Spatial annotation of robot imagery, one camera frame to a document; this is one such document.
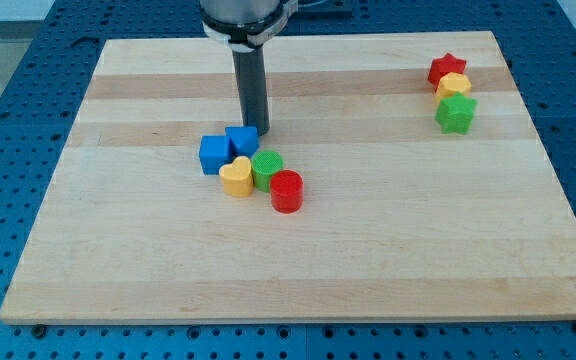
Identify yellow hexagon block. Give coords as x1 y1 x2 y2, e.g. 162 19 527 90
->
434 72 472 104

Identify blue cube block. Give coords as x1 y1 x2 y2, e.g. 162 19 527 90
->
199 135 234 175

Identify yellow heart block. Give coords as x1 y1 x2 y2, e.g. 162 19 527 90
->
219 156 254 197

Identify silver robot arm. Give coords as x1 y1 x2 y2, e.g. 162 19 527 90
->
199 0 299 136

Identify wooden board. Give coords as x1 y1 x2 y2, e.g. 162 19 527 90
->
0 31 576 325

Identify green star block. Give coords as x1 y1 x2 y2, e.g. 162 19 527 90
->
435 92 478 135

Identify red cylinder block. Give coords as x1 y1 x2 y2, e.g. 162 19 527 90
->
270 170 304 213

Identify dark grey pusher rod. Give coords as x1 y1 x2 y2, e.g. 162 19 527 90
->
233 47 270 136

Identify red star block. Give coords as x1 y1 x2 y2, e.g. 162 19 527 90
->
427 53 467 89

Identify green cylinder block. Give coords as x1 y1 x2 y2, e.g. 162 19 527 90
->
251 150 284 193

